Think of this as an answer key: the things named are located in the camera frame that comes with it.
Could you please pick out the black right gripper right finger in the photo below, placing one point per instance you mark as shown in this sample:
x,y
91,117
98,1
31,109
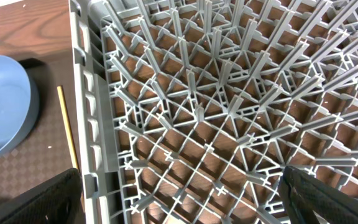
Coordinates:
x,y
305,197

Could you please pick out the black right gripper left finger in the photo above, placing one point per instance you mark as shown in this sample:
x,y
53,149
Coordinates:
x,y
56,200

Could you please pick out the grey dishwasher rack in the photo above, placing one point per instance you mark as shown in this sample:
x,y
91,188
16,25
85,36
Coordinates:
x,y
189,111

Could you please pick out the brown serving tray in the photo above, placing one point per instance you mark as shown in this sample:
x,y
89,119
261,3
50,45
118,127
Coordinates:
x,y
44,152

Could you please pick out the dark blue plate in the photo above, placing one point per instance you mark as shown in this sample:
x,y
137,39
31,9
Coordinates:
x,y
19,104

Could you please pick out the wooden chopstick right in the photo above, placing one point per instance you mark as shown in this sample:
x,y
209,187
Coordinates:
x,y
68,132

